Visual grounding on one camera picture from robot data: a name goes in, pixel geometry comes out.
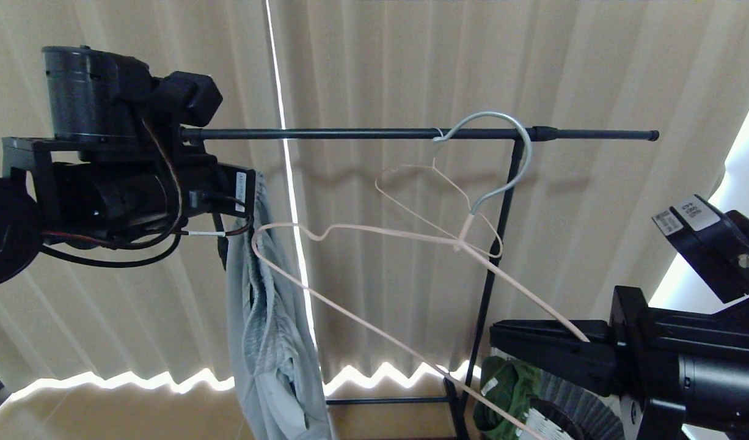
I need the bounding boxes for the green garment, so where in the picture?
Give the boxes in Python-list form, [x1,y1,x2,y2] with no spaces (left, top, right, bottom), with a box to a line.
[472,356,543,440]

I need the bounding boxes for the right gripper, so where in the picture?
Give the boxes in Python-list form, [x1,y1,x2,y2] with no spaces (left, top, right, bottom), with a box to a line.
[489,286,749,440]

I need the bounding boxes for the beige curtain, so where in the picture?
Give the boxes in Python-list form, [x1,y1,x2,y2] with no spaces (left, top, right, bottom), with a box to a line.
[0,0,749,398]

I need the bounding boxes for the black cable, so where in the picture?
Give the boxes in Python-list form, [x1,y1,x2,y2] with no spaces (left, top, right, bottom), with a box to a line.
[42,231,185,270]

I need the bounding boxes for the pale grey shorts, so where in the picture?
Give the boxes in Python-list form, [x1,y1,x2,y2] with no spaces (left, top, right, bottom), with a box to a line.
[227,174,334,440]

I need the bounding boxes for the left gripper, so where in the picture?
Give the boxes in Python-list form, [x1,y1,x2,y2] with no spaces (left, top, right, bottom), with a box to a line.
[52,156,257,242]

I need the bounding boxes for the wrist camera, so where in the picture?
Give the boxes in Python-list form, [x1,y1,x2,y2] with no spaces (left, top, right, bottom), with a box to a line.
[651,194,749,304]
[144,71,224,132]

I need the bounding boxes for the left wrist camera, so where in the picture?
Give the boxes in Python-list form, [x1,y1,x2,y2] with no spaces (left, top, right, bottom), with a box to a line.
[144,71,224,132]

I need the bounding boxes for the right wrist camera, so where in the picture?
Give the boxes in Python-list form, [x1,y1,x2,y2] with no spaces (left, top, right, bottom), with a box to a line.
[651,194,749,304]

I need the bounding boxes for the white laundry basket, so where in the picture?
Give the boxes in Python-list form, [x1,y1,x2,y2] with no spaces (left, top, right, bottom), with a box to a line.
[491,347,627,440]

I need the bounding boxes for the black clothes rack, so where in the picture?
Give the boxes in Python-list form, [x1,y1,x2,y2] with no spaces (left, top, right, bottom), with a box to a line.
[179,125,660,440]

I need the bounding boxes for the pink clothes hanger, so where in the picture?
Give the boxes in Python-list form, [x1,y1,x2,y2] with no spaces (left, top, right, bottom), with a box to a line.
[251,111,590,440]
[374,128,503,259]

